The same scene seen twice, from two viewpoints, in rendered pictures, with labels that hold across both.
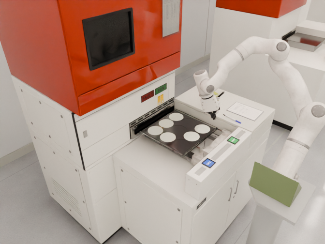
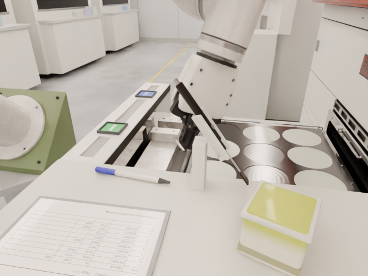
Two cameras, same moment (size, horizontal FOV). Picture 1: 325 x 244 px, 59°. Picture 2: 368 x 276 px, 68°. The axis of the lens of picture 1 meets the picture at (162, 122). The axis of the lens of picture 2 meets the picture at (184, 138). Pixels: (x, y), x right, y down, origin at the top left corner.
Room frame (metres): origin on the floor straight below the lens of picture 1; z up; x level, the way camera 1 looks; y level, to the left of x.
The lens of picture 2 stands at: (1.94, -0.57, 1.25)
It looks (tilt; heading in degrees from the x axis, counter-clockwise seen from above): 27 degrees down; 150
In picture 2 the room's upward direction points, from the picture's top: straight up
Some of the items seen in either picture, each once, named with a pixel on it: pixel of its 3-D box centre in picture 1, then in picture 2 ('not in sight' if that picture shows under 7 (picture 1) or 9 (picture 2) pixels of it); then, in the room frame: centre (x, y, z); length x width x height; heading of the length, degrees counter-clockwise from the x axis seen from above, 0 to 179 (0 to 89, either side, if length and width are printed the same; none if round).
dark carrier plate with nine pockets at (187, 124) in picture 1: (178, 129); (263, 153); (1.53, -0.11, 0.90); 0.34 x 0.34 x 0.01; 48
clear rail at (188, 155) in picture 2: (201, 141); (190, 147); (1.41, -0.24, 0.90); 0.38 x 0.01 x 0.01; 139
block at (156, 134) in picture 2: (207, 151); (165, 134); (1.31, -0.27, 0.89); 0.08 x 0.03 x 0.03; 49
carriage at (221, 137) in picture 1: (213, 149); (158, 157); (1.37, -0.32, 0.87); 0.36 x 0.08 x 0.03; 139
